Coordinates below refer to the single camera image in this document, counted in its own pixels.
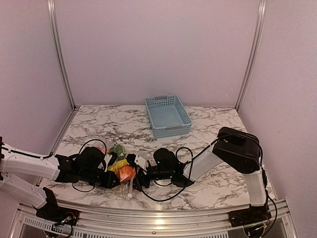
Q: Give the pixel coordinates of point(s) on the clear zip top bag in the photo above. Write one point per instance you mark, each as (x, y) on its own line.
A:
(127, 187)

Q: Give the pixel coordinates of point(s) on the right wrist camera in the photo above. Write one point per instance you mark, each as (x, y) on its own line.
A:
(137, 161)

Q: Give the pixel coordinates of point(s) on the light blue plastic basket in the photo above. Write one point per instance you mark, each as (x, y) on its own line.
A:
(167, 116)

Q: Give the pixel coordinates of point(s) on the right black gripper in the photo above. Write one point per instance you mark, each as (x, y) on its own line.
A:
(140, 177)

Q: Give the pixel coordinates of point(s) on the aluminium corner post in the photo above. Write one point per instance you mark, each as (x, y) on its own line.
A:
(59, 54)
(253, 53)

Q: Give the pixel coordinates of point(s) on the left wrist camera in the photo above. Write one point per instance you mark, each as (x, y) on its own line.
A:
(110, 159)

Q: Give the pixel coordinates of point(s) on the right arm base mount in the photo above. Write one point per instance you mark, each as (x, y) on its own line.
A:
(250, 215)

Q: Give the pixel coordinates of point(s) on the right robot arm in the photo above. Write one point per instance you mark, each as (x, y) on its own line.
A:
(240, 150)

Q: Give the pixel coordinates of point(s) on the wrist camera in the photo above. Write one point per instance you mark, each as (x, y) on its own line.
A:
(110, 159)
(137, 161)

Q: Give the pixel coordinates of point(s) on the left aluminium corner post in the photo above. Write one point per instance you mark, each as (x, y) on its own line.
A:
(59, 54)

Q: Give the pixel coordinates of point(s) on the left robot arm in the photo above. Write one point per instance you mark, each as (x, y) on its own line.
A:
(90, 165)

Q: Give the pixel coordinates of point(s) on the right aluminium corner post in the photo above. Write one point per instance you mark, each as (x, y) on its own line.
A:
(253, 53)

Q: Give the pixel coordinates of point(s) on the yellow fake bananas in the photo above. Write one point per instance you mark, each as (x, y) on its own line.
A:
(117, 165)

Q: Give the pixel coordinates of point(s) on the aluminium front rail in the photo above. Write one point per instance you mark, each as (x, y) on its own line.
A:
(102, 222)

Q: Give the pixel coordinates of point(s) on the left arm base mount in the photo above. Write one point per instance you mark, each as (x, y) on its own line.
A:
(53, 212)

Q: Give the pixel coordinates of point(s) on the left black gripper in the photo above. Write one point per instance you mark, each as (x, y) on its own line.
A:
(108, 184)

